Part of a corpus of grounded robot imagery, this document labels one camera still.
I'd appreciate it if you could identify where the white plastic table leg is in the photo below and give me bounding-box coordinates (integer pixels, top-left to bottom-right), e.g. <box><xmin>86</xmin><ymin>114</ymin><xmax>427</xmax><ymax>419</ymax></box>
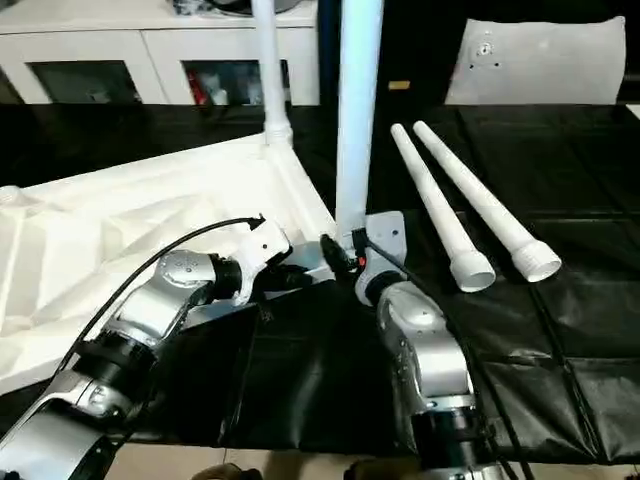
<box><xmin>389</xmin><ymin>123</ymin><xmax>497</xmax><ymax>294</ymax></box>
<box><xmin>412</xmin><ymin>120</ymin><xmax>563</xmax><ymax>284</ymax></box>
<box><xmin>249</xmin><ymin>0</ymin><xmax>295</xmax><ymax>147</ymax></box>
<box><xmin>333</xmin><ymin>0</ymin><xmax>385</xmax><ymax>242</ymax></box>

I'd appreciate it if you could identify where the white plastic table top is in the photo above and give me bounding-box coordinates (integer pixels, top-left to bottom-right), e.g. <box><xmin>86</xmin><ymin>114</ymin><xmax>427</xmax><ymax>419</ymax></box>
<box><xmin>0</xmin><ymin>132</ymin><xmax>346</xmax><ymax>396</ymax></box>

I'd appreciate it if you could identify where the dark left robot foot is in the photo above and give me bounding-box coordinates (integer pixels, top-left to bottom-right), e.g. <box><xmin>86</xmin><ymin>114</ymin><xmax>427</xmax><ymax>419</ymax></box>
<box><xmin>197</xmin><ymin>462</ymin><xmax>262</xmax><ymax>480</ymax></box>

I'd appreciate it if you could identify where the black box with gold label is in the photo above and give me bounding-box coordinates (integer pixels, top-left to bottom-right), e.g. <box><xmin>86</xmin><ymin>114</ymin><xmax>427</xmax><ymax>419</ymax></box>
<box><xmin>319</xmin><ymin>0</ymin><xmax>466</xmax><ymax>107</ymax></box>

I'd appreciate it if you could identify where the dark grey cap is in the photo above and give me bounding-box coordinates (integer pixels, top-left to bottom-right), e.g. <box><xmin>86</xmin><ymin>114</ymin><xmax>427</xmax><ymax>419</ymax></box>
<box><xmin>209</xmin><ymin>0</ymin><xmax>304</xmax><ymax>15</ymax></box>

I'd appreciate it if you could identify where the white panel with screw holes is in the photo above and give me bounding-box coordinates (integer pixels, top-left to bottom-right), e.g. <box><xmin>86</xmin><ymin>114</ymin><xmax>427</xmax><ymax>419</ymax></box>
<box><xmin>444</xmin><ymin>15</ymin><xmax>627</xmax><ymax>106</ymax></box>

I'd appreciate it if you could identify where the white glass-door cabinet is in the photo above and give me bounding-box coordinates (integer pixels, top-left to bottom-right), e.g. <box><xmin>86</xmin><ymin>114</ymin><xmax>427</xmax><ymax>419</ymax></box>
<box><xmin>0</xmin><ymin>0</ymin><xmax>321</xmax><ymax>106</ymax></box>

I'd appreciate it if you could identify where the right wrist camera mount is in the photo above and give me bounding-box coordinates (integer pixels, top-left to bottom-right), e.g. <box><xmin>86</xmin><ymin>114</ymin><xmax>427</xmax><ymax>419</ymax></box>
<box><xmin>352</xmin><ymin>210</ymin><xmax>407</xmax><ymax>307</ymax></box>

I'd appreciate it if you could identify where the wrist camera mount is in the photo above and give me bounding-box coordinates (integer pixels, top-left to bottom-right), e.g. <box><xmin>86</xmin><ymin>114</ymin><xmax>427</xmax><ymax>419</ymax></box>
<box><xmin>230</xmin><ymin>219</ymin><xmax>292</xmax><ymax>307</ymax></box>
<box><xmin>352</xmin><ymin>210</ymin><xmax>407</xmax><ymax>307</ymax></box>

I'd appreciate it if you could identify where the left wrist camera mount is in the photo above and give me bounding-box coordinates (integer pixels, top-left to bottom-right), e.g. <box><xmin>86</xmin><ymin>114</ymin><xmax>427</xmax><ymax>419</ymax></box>
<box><xmin>230</xmin><ymin>219</ymin><xmax>292</xmax><ymax>307</ymax></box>

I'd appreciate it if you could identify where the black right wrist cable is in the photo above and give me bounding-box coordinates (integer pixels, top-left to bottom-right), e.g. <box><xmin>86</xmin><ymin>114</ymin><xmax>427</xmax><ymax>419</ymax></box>
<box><xmin>364</xmin><ymin>239</ymin><xmax>531</xmax><ymax>480</ymax></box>

